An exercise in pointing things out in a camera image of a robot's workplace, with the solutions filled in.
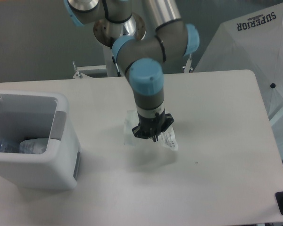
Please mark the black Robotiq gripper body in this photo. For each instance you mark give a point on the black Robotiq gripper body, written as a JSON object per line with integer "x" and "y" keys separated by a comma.
{"x": 147, "y": 126}

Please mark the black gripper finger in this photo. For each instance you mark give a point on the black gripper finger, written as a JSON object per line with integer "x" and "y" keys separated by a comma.
{"x": 137, "y": 132}
{"x": 162, "y": 123}

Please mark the clear plastic wrapper bag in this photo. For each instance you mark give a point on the clear plastic wrapper bag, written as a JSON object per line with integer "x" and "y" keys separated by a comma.
{"x": 165, "y": 139}

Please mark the clear plastic water bottle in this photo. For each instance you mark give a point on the clear plastic water bottle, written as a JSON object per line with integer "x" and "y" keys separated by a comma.
{"x": 7, "y": 146}

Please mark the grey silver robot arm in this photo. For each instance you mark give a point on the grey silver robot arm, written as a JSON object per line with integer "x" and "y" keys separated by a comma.
{"x": 140, "y": 61}

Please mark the white plastic trash can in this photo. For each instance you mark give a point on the white plastic trash can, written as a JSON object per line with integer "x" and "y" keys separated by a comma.
{"x": 28, "y": 115}

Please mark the metal right clamp bolt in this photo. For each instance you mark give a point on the metal right clamp bolt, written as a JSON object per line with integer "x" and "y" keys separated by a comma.
{"x": 187, "y": 68}

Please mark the white Superior umbrella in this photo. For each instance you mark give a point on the white Superior umbrella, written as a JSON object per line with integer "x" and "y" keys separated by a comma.
{"x": 251, "y": 42}

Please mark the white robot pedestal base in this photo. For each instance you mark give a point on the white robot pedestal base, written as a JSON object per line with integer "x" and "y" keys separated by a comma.
{"x": 108, "y": 63}

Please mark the white left mounting bracket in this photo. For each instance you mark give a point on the white left mounting bracket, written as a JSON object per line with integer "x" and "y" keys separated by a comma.
{"x": 84, "y": 72}

